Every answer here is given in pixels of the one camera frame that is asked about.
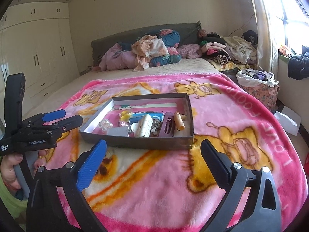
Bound dark green headboard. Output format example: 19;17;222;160
91;21;202;67

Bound pink bundled bedding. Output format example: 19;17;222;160
99;43;137;71

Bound clear plastic jewelry case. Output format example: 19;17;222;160
106;126;129;137

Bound white hair claw clip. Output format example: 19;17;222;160
131;114;153;138

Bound teal floral pillow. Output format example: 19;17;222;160
118;28;182;67

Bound dark cardboard tray box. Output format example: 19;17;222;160
80;93;194;150

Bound person's left hand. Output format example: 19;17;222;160
0;149;49;190

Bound blue jewelry card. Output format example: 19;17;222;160
129;112;165;125

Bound cream built-in wardrobe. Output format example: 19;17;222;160
1;2;80;114

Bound floral laundry bag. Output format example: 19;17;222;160
236;69;280;111

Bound window with dark frame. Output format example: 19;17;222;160
262;0;308;55

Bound orange white crumpled cloth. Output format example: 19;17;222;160
132;35;169;71

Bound pile of mixed clothes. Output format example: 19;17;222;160
177;28;259;72

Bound clear bag of yellow bangles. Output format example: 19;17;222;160
118;110;132;127

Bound cream curtain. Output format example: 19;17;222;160
251;0;284;74

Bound dark clothes on windowsill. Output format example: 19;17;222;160
279;46;308;80

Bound beige bed sheet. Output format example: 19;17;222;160
23;58;219;118

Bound pink cartoon fleece blanket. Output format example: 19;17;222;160
45;74;308;231

